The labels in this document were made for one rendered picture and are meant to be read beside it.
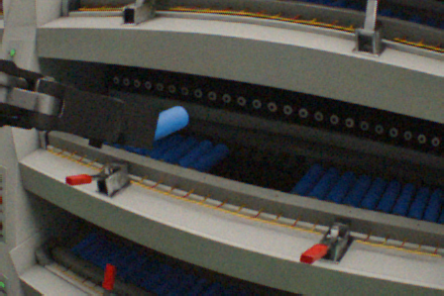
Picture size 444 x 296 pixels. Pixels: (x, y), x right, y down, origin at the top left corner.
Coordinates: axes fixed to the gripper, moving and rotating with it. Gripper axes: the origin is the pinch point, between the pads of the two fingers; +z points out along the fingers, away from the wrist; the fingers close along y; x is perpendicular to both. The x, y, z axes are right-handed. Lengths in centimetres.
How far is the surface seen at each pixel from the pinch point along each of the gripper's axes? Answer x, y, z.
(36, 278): 26.8, 28.3, 20.1
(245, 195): 4.3, -2.2, 19.6
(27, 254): 23.7, 30.9, 20.1
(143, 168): 4.5, 10.6, 19.8
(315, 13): -15.1, -6.0, 19.2
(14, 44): -7.5, 36.0, 13.7
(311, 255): 7.1, -13.8, 9.8
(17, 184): 12.4, 31.2, 16.7
